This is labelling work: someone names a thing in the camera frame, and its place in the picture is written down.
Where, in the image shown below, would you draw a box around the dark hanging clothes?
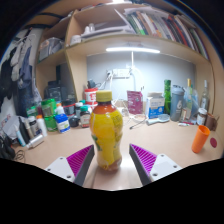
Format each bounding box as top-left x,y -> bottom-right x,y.
0,29 -> 43,118

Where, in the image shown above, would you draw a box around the clear bottle with yellow cap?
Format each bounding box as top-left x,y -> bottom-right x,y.
184,78 -> 195,121

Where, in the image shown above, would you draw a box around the tall green bottle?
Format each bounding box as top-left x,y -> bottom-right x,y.
163,79 -> 172,116

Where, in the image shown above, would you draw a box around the bottle with green cap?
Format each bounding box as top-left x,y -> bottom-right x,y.
191,83 -> 201,116

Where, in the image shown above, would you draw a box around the clear glass bottle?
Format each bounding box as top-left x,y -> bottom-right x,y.
199,79 -> 211,113

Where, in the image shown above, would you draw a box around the dark jar with white lid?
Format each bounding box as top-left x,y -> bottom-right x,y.
196,107 -> 208,126

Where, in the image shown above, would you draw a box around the brown ceramic mug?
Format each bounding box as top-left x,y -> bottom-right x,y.
204,112 -> 219,132

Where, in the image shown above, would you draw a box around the red and white canister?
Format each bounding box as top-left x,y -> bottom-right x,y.
83,87 -> 100,107

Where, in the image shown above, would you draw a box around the white jar with blue cap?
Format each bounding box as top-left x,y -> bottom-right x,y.
54,113 -> 71,134

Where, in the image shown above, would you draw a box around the yellow-labelled drink bottle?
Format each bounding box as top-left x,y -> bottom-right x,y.
88,90 -> 125,172

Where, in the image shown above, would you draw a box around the magenta pouch packet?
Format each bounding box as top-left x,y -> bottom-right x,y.
126,90 -> 144,116

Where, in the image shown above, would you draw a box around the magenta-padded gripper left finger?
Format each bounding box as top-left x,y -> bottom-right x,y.
44,144 -> 96,187

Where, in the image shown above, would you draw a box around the white tube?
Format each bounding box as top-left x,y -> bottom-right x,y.
177,121 -> 198,128

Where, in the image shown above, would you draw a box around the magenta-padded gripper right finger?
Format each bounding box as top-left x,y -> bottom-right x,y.
128,143 -> 183,186

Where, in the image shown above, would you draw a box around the white desk lamp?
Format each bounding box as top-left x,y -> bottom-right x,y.
105,46 -> 161,93

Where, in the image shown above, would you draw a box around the blue and white carton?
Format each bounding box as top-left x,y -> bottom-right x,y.
145,92 -> 166,120

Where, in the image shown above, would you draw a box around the wooden shelf unit with books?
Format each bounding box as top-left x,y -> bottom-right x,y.
34,0 -> 214,101

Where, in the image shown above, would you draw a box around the pale blue hairbrush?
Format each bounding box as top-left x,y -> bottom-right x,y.
145,113 -> 171,126

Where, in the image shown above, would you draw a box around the green plastic container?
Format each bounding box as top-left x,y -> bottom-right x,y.
40,98 -> 58,118

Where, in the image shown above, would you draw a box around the grey shaker bottle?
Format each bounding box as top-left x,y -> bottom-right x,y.
169,84 -> 186,122

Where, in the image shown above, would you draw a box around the orange plastic cup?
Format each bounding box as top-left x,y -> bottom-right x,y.
191,124 -> 212,154

